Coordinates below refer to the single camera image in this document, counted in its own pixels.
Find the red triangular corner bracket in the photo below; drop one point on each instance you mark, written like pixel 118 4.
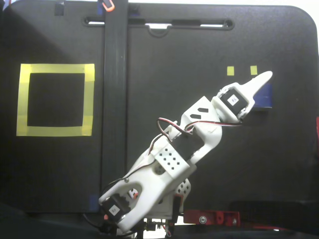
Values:
pixel 197 217

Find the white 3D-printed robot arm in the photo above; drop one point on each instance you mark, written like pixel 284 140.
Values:
pixel 149 184

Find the yellow tape square outline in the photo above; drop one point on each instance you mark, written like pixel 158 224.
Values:
pixel 49 131

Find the long black table strip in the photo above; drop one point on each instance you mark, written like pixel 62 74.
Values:
pixel 115 74

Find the small yellow tape marker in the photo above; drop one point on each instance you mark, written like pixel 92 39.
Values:
pixel 231 70
pixel 254 70

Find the robot controller board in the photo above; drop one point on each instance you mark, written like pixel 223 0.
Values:
pixel 159 224

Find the blue tape piece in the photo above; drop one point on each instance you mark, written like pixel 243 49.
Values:
pixel 99 8
pixel 93 203

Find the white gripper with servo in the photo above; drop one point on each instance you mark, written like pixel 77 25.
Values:
pixel 234 100

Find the blue and white power adapter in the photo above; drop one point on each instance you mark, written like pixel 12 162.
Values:
pixel 265 99

